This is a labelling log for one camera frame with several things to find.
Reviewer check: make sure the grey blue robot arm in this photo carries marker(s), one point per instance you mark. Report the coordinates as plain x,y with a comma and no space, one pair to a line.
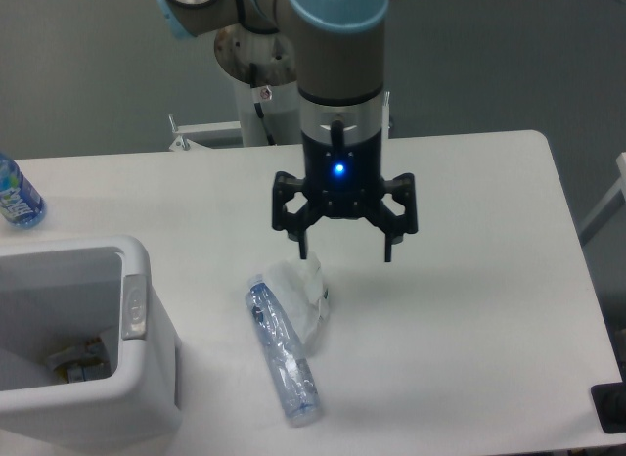
338,57

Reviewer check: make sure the crushed clear plastic bottle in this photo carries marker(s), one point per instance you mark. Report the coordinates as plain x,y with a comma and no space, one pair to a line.
284,355

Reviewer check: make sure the blue labelled water bottle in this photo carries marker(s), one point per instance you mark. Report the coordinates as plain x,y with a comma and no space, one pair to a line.
21,204

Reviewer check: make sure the trash inside can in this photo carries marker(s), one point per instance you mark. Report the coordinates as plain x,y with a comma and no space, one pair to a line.
85,362

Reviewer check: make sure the white plastic bag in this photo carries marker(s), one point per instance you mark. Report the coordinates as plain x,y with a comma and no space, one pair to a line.
300,288

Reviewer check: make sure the white trash can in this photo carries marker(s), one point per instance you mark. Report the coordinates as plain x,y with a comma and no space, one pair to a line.
57,294

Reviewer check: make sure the white metal frame bracket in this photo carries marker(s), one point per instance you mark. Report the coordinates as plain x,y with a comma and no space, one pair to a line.
219,135

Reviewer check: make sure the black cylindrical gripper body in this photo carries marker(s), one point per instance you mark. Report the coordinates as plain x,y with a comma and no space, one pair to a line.
344,183

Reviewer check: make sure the white frame at right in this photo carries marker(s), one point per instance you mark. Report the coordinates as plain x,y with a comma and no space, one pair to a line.
608,205

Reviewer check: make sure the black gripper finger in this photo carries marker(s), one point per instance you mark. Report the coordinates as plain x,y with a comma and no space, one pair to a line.
293,209
402,190

